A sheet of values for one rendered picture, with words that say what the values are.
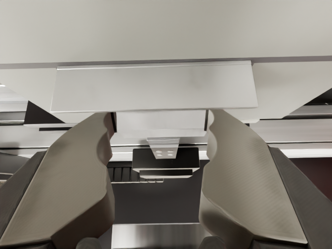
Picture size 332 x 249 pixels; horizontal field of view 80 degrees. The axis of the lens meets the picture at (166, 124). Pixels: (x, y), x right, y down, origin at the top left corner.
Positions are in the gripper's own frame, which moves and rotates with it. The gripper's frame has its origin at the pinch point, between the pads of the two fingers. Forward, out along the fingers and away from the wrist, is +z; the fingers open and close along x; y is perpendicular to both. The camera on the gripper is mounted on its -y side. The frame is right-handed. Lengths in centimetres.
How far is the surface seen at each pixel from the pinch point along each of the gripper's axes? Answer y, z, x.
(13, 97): 2.1, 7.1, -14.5
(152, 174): 20.8, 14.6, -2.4
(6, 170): 21.7, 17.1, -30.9
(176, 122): 3.0, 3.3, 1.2
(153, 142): 7.6, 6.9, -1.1
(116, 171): 33.2, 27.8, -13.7
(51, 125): 3.3, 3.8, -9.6
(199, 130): 4.9, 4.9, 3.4
